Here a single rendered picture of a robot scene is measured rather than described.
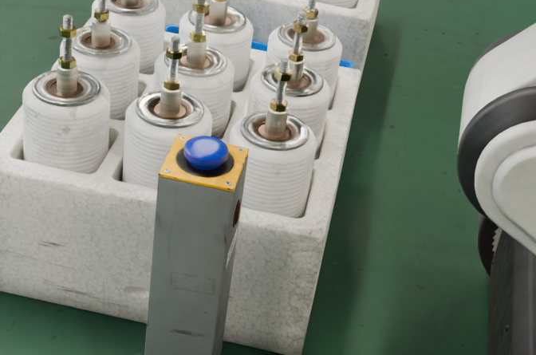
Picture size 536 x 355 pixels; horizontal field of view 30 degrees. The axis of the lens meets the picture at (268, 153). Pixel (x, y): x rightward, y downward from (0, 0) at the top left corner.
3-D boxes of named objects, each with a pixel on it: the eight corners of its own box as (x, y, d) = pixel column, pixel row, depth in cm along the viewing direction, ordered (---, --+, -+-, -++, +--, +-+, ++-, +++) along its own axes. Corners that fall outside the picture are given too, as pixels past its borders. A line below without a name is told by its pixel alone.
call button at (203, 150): (230, 157, 93) (232, 139, 92) (220, 181, 90) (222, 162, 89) (188, 148, 94) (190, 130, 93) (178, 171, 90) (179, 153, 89)
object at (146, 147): (102, 238, 119) (107, 109, 109) (155, 203, 126) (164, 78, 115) (164, 275, 115) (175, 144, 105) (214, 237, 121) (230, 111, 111)
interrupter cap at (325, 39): (278, 22, 132) (279, 17, 131) (335, 30, 132) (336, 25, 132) (275, 49, 126) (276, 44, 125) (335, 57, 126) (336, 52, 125)
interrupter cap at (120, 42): (56, 48, 119) (56, 42, 118) (89, 24, 125) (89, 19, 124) (112, 65, 117) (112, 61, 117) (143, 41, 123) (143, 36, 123)
